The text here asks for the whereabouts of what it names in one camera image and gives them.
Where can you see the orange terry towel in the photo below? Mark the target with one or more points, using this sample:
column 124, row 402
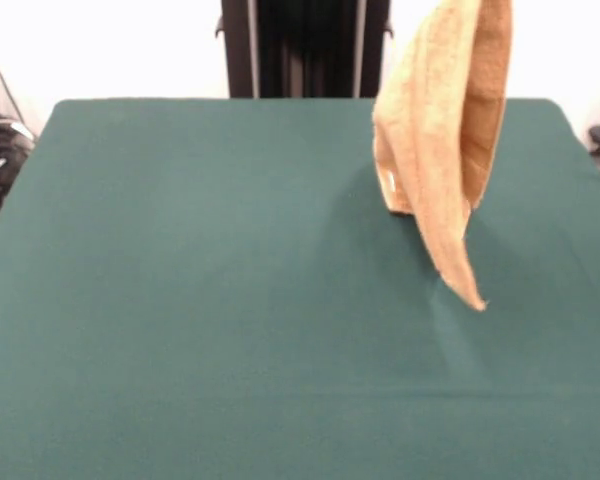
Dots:
column 440, row 150

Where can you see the dark green table cloth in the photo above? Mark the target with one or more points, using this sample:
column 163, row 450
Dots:
column 130, row 300

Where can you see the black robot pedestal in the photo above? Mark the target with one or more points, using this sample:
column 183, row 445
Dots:
column 305, row 50

